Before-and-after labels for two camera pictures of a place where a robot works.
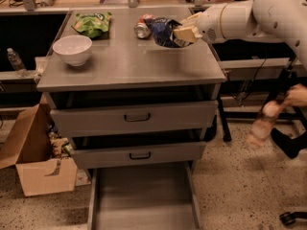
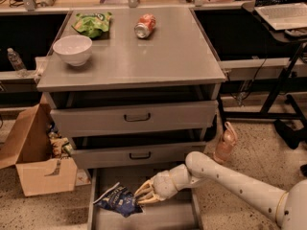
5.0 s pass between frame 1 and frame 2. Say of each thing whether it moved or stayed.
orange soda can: stayed
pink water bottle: moved
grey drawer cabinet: stayed
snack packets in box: stayed
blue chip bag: moved
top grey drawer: stayed
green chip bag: stayed
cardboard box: stayed
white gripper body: moved
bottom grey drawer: stayed
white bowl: stayed
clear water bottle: stayed
